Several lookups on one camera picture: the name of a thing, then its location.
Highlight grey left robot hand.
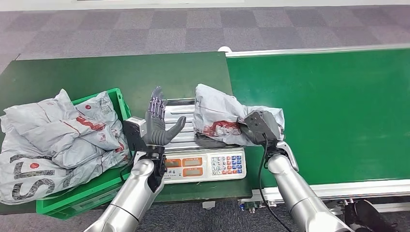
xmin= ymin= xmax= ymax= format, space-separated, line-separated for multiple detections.
xmin=142 ymin=86 xmax=187 ymax=147

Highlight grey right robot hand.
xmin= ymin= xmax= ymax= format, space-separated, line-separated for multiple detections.
xmin=238 ymin=110 xmax=286 ymax=148

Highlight grey mailer red print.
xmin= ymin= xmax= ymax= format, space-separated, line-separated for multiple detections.
xmin=193 ymin=84 xmax=285 ymax=148

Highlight green plastic basket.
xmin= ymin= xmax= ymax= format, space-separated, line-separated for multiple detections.
xmin=36 ymin=87 xmax=133 ymax=220

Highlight white electronic scale steel tray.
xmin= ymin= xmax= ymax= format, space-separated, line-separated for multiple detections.
xmin=162 ymin=97 xmax=247 ymax=185

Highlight grey mailer bag red dot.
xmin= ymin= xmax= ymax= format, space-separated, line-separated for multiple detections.
xmin=74 ymin=91 xmax=120 ymax=126

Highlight plain grey mailer bag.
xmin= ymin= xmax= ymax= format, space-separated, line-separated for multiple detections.
xmin=53 ymin=136 xmax=108 ymax=170

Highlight large grey mailer black letters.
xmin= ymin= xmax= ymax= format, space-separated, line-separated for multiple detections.
xmin=0 ymin=115 xmax=131 ymax=205

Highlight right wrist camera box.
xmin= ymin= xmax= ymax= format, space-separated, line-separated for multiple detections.
xmin=244 ymin=111 xmax=274 ymax=143

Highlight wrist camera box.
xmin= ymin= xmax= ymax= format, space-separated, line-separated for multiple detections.
xmin=122 ymin=116 xmax=148 ymax=153
xmin=244 ymin=111 xmax=274 ymax=143

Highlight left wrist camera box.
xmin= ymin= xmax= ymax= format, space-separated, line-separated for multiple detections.
xmin=122 ymin=116 xmax=148 ymax=153

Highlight green conveyor belt aluminium frame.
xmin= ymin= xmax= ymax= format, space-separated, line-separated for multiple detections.
xmin=224 ymin=43 xmax=410 ymax=214

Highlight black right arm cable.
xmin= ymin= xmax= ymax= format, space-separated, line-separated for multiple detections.
xmin=257 ymin=133 xmax=293 ymax=232

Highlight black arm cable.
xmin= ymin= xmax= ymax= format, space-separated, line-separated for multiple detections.
xmin=257 ymin=133 xmax=293 ymax=232
xmin=119 ymin=158 xmax=136 ymax=184

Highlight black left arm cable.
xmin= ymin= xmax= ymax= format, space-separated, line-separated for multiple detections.
xmin=119 ymin=158 xmax=136 ymax=184

